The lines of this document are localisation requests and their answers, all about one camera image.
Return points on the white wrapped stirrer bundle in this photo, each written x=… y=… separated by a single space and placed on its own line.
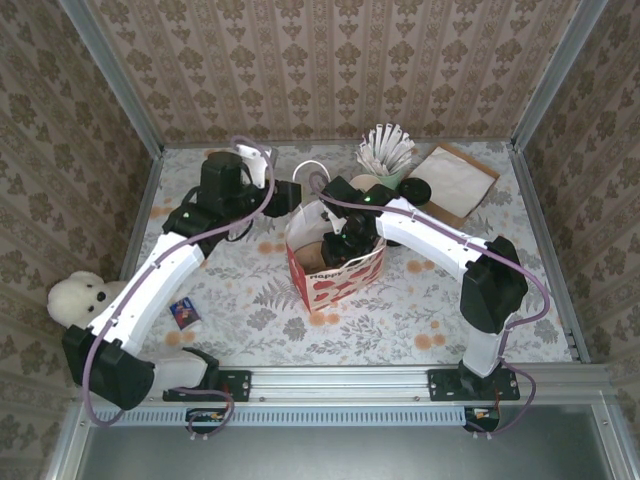
x=387 y=147

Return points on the brown pulp cup carrier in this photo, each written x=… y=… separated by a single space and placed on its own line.
x=310 y=255

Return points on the aluminium front rail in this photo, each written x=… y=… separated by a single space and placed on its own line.
x=340 y=385

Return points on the small blue card pack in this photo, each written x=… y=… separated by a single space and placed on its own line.
x=185 y=312

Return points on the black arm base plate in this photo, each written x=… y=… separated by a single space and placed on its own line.
x=240 y=385
x=445 y=387

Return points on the aluminium frame back rail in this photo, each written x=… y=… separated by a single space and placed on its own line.
x=325 y=145

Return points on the white paper napkin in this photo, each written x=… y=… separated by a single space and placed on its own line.
x=450 y=180

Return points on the grey metal panel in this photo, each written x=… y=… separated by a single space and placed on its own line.
x=350 y=455

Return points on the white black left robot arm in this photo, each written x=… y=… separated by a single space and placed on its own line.
x=150 y=290

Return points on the aluminium frame side rail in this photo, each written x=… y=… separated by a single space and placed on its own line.
x=146 y=200
x=533 y=200

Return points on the green paper cup stack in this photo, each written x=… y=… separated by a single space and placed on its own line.
x=365 y=182

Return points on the mint green holder cup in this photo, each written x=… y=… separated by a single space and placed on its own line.
x=395 y=177

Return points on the red white paper gift bag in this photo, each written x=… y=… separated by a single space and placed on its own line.
x=345 y=287

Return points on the black cup lid stack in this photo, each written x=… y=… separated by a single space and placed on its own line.
x=415 y=191

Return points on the aluminium frame post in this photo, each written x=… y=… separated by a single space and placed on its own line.
x=555 y=75
x=118 y=80

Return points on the floral table cover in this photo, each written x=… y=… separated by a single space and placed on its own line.
x=300 y=345

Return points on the white teddy bear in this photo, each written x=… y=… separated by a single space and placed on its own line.
x=80 y=305

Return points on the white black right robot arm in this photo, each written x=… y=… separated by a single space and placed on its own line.
x=430 y=240

